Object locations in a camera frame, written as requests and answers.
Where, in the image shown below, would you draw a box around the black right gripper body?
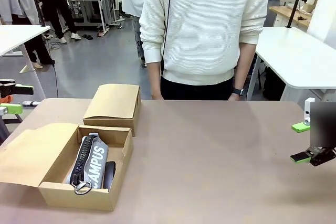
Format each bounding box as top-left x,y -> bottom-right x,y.
309,102 -> 336,147

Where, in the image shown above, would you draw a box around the small cardboard box with lid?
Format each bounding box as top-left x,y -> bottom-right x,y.
82,83 -> 142,137

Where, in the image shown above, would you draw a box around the gray Campus pencil case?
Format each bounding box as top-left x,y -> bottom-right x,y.
65,132 -> 109,196

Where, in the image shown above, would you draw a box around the navy zipper pencil case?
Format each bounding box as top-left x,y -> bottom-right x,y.
103,161 -> 117,190

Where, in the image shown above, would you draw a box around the person's right forearm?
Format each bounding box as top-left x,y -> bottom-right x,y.
146,61 -> 162,92

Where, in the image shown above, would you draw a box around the person's left forearm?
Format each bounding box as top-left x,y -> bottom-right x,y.
232,42 -> 257,91

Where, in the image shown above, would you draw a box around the large open cardboard box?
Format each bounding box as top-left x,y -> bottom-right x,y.
0,123 -> 134,212

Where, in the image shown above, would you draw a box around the person's right hand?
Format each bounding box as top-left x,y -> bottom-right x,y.
151,89 -> 165,101

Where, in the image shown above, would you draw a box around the white table with slanted leg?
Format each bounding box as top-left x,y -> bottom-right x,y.
0,25 -> 51,99

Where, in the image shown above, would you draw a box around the white table with rounded corner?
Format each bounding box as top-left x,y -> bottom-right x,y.
246,26 -> 336,101

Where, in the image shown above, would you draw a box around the black tripod pole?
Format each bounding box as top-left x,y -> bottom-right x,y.
26,0 -> 59,99

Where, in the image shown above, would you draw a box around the person's black trousers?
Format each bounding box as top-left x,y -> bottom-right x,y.
160,76 -> 235,101

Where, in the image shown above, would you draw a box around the wooden top table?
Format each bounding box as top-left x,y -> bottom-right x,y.
269,5 -> 314,29

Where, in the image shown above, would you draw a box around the black stand pole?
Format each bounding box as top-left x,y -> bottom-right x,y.
286,0 -> 308,29

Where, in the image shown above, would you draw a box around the person's white knit sweater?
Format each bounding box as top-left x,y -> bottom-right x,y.
139,0 -> 271,86

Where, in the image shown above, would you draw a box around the thin black cord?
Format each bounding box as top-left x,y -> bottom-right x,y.
160,0 -> 176,78

